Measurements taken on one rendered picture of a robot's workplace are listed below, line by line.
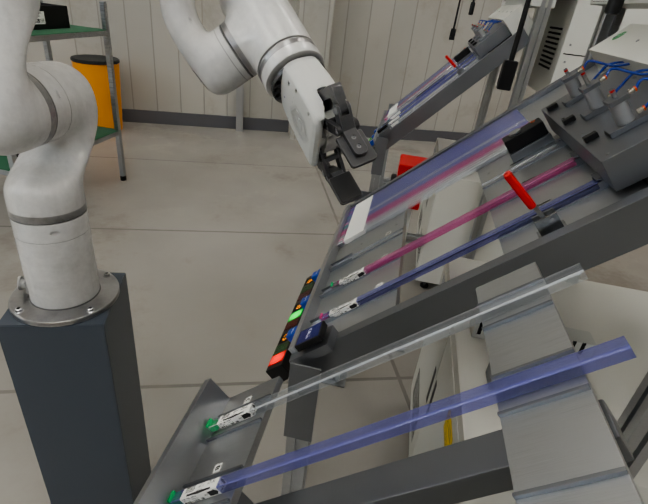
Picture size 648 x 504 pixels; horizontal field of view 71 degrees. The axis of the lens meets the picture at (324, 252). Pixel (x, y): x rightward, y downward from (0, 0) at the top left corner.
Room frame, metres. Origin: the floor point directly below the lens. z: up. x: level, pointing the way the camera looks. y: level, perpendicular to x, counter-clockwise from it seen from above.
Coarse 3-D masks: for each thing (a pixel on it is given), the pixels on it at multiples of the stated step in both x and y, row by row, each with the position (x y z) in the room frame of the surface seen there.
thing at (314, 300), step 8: (344, 216) 1.16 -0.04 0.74; (344, 224) 1.12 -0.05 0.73; (336, 232) 1.06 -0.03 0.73; (336, 240) 1.01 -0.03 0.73; (336, 248) 0.98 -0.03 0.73; (328, 256) 0.92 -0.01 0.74; (336, 256) 0.96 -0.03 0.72; (328, 264) 0.90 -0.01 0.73; (320, 272) 0.85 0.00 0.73; (328, 272) 0.87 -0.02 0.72; (320, 280) 0.82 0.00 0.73; (320, 288) 0.80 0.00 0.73; (312, 296) 0.75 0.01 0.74; (312, 304) 0.73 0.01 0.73; (304, 312) 0.70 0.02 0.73; (312, 312) 0.71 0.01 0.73; (304, 320) 0.68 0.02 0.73; (304, 328) 0.66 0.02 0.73; (296, 336) 0.63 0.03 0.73
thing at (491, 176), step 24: (552, 96) 1.14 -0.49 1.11; (528, 120) 1.08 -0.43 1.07; (552, 144) 0.86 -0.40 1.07; (504, 168) 0.89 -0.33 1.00; (528, 168) 0.82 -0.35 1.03; (576, 168) 0.72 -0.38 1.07; (504, 192) 0.78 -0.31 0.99; (528, 192) 0.73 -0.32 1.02; (552, 192) 0.68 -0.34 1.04; (600, 192) 0.61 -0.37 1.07; (624, 192) 0.57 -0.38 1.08; (504, 216) 0.69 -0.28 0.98; (576, 216) 0.58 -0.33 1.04; (504, 240) 0.62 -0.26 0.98; (528, 240) 0.58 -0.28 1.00
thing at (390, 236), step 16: (384, 224) 0.97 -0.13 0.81; (400, 224) 0.92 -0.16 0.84; (368, 240) 0.93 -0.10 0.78; (384, 240) 0.88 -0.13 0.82; (400, 240) 0.83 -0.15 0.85; (352, 256) 0.89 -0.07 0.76; (368, 256) 0.85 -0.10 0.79; (336, 272) 0.86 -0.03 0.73; (352, 272) 0.81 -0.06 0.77; (384, 272) 0.73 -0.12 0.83; (400, 272) 0.71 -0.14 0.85; (336, 288) 0.77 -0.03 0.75; (352, 288) 0.74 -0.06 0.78; (368, 288) 0.70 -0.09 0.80; (400, 288) 0.66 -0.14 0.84; (320, 304) 0.75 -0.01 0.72; (336, 304) 0.71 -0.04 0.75; (368, 304) 0.64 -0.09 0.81; (384, 304) 0.62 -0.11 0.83; (320, 320) 0.68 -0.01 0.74; (336, 320) 0.65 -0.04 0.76; (352, 320) 0.62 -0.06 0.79
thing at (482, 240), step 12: (600, 180) 0.62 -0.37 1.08; (576, 192) 0.62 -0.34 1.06; (588, 192) 0.62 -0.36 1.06; (552, 204) 0.62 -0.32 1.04; (564, 204) 0.62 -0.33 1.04; (528, 216) 0.63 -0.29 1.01; (504, 228) 0.63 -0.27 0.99; (516, 228) 0.63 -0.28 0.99; (480, 240) 0.63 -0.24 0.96; (492, 240) 0.63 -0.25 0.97; (456, 252) 0.64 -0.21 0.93; (468, 252) 0.63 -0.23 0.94; (432, 264) 0.64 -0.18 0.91; (444, 264) 0.64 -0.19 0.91; (408, 276) 0.65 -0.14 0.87; (384, 288) 0.65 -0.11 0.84; (360, 300) 0.66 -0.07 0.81
